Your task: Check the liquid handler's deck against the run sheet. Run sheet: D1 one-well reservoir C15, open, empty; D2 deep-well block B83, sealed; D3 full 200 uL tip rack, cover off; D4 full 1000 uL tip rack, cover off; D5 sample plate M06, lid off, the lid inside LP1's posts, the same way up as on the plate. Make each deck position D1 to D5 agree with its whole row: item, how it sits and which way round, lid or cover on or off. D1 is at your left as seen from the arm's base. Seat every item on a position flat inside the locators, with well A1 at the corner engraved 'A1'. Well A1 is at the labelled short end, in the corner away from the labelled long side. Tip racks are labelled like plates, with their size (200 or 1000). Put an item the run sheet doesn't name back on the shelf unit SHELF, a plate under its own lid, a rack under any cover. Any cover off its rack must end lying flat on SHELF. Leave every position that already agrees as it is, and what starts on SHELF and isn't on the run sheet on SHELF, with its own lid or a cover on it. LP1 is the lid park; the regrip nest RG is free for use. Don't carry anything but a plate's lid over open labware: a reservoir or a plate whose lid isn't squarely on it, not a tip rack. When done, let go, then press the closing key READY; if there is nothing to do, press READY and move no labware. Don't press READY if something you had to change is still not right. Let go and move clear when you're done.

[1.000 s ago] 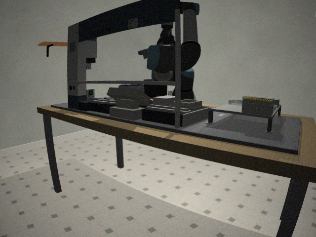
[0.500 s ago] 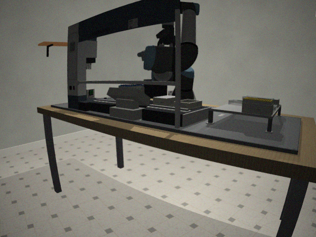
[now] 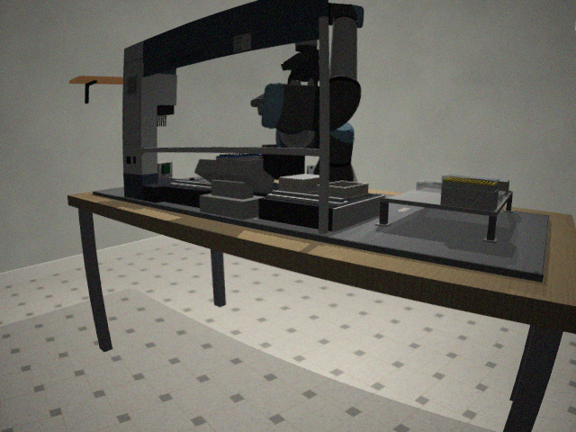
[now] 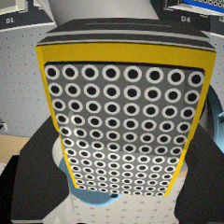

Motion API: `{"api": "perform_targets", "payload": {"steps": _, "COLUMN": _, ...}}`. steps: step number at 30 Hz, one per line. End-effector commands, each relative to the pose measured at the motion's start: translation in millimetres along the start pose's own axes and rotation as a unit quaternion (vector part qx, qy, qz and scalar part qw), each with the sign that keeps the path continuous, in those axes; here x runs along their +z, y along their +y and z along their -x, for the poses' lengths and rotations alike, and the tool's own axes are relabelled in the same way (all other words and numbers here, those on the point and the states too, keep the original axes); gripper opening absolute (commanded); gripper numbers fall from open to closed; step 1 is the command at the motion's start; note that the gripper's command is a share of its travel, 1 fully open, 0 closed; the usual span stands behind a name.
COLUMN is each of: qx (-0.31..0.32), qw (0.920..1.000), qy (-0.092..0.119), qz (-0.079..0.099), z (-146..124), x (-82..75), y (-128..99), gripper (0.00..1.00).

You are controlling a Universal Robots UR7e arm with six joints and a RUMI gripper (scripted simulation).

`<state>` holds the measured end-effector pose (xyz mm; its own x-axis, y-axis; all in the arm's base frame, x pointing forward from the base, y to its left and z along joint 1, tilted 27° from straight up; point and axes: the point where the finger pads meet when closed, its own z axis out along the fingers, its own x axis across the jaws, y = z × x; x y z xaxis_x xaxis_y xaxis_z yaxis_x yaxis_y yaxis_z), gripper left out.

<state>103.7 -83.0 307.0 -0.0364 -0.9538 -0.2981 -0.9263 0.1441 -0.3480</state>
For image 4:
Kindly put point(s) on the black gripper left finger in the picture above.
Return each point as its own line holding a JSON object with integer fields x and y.
{"x": 33, "y": 189}

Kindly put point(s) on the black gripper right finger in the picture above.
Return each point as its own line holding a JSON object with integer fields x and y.
{"x": 201, "y": 199}

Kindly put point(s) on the yellow and grey tip rack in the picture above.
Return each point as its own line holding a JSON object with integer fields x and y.
{"x": 126, "y": 96}

